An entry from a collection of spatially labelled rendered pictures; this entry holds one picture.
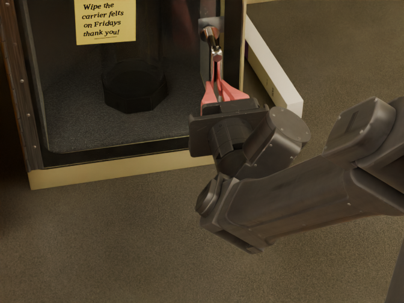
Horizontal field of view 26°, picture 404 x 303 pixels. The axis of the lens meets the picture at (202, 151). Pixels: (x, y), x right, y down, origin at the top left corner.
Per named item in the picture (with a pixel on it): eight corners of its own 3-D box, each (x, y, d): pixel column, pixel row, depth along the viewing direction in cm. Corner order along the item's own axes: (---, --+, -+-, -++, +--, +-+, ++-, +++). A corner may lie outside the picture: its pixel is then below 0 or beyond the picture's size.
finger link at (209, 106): (190, 67, 114) (204, 115, 107) (244, 60, 115) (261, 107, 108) (190, 105, 119) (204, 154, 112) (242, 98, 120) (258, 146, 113)
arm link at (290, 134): (192, 217, 97) (257, 254, 98) (247, 147, 91) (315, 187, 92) (207, 157, 107) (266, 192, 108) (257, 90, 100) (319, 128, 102)
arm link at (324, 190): (358, 149, 59) (486, 226, 61) (389, 79, 61) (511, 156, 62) (178, 220, 99) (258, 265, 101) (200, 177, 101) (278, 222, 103)
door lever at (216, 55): (217, 79, 121) (199, 82, 121) (219, 23, 114) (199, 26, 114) (226, 104, 117) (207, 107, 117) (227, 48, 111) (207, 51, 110)
